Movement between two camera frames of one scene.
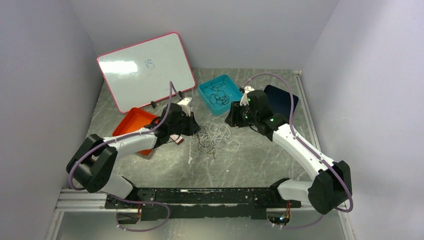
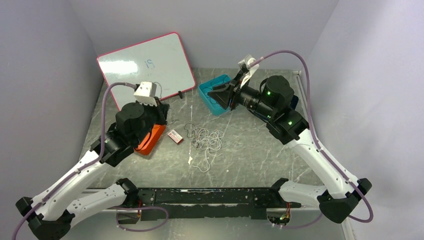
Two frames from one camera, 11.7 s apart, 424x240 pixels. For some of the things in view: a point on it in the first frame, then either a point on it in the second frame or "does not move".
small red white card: (175, 137) does not move
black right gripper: (233, 117) -> (223, 94)
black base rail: (225, 203) does not move
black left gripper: (193, 127) -> (161, 109)
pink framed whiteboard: (140, 74) does not move
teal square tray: (218, 93) does not move
